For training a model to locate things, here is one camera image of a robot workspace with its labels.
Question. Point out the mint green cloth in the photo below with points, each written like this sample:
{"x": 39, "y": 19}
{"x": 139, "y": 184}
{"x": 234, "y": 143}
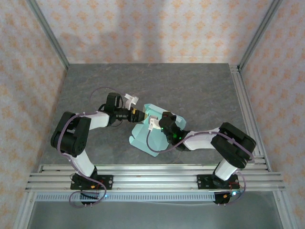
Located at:
{"x": 143, "y": 140}

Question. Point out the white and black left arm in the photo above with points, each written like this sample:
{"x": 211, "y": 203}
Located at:
{"x": 81, "y": 162}

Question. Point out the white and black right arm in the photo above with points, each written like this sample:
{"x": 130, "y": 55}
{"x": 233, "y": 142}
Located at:
{"x": 224, "y": 169}

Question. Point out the aluminium mounting rails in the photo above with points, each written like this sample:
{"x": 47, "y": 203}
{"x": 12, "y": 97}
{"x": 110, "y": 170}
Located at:
{"x": 155, "y": 181}

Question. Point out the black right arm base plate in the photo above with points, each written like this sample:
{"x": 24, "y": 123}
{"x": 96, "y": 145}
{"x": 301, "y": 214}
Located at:
{"x": 202, "y": 182}

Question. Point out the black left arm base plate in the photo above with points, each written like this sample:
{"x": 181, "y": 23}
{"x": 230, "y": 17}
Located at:
{"x": 107, "y": 182}

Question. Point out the aluminium side rail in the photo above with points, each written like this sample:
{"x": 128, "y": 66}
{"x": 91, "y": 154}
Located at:
{"x": 247, "y": 114}

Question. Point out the aluminium frame post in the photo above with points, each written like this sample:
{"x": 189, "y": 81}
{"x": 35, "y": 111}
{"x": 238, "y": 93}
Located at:
{"x": 51, "y": 35}
{"x": 257, "y": 35}

